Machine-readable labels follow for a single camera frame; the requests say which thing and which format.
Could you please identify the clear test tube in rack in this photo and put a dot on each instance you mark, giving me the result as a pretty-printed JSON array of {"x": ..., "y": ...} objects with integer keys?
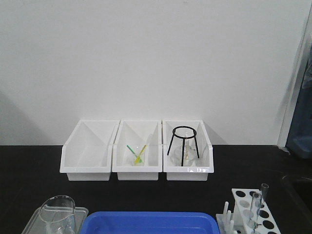
[{"x": 263, "y": 191}]

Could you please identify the white left storage bin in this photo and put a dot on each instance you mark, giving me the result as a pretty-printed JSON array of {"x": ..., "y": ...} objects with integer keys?
[{"x": 87, "y": 153}]

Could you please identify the grey metal tray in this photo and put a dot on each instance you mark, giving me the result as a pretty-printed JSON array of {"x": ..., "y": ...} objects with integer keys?
[{"x": 36, "y": 226}]

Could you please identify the yellow plastic dropper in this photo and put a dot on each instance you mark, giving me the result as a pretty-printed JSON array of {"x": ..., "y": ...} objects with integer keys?
[{"x": 141, "y": 153}]

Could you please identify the green plastic dropper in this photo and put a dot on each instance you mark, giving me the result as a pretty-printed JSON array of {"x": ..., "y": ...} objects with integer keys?
[{"x": 137, "y": 157}]

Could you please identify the clear glass beaker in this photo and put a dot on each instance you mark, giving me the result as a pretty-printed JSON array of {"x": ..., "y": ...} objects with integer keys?
[{"x": 58, "y": 215}]

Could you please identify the grey pegboard drying rack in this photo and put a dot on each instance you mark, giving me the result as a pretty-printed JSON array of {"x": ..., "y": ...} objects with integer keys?
[{"x": 299, "y": 140}]

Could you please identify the white middle storage bin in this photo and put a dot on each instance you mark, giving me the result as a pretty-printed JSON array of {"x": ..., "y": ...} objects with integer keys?
[{"x": 137, "y": 150}]

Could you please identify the white storage bin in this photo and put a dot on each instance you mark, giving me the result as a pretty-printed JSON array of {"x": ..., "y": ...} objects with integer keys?
[
  {"x": 201, "y": 167},
  {"x": 87, "y": 153},
  {"x": 137, "y": 150}
]

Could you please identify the black wire tripod stand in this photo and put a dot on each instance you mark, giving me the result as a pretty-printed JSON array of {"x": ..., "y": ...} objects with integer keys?
[{"x": 189, "y": 146}]

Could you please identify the clear glass test tube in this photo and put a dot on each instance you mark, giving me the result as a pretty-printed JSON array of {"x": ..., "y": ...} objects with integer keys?
[{"x": 254, "y": 210}]

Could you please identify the white test tube rack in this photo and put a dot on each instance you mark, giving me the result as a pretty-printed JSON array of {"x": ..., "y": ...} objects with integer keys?
[{"x": 236, "y": 221}]

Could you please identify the blue plastic tray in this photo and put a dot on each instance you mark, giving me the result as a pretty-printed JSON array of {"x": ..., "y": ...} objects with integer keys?
[{"x": 149, "y": 223}]

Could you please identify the clear glass flask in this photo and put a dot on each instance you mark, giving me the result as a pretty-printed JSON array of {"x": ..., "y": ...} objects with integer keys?
[{"x": 175, "y": 151}]

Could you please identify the white right storage bin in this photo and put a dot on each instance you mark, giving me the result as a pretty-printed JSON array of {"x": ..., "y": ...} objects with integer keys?
[{"x": 201, "y": 167}]

